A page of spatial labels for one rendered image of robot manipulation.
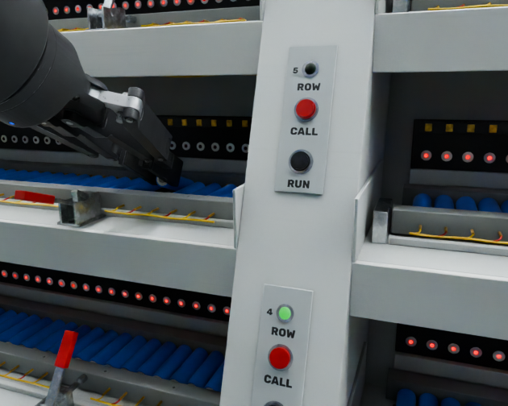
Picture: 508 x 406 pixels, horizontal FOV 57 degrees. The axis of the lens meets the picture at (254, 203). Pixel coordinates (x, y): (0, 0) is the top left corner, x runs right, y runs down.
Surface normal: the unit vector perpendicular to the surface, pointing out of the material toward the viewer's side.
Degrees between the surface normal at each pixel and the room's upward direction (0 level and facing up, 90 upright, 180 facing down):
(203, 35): 111
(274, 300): 90
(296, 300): 90
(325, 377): 90
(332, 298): 90
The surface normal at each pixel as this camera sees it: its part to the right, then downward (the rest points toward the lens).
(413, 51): -0.35, 0.24
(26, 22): 0.95, 0.01
